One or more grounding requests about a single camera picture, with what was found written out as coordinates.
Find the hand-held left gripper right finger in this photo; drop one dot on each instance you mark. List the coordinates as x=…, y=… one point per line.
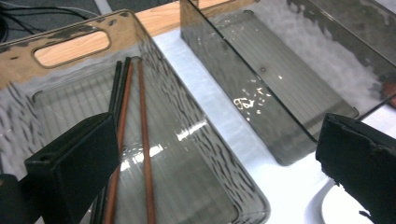
x=364, y=161

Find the clear grey plastic bin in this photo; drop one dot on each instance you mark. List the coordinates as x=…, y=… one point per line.
x=280, y=93
x=193, y=161
x=373, y=31

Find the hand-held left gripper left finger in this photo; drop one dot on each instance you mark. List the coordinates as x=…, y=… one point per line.
x=77, y=161

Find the white ceramic spoon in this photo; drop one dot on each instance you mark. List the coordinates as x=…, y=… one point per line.
x=342, y=208

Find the brown wooden chopstick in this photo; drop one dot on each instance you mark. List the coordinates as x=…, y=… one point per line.
x=146, y=140
x=126, y=99

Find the light wooden board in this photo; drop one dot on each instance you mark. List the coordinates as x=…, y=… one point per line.
x=162, y=18

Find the black chopstick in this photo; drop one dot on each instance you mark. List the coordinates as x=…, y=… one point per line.
x=123, y=84
x=115, y=87

